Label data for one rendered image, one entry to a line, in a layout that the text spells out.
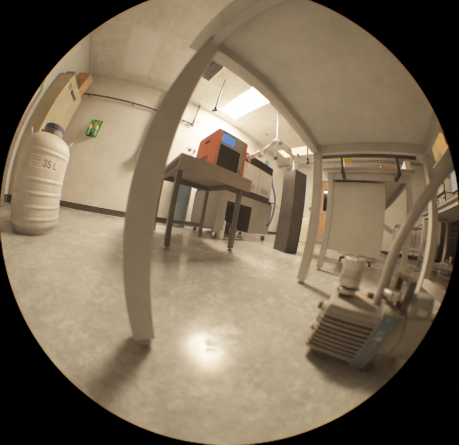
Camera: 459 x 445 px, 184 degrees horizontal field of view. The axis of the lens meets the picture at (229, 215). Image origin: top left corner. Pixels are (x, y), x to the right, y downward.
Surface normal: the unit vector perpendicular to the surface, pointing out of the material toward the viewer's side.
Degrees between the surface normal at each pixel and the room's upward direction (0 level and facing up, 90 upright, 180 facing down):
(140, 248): 90
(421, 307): 85
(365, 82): 180
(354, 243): 90
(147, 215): 90
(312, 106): 180
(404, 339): 75
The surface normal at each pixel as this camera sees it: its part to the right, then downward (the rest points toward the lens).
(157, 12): -0.17, 0.99
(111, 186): 0.63, 0.09
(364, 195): -0.76, -0.15
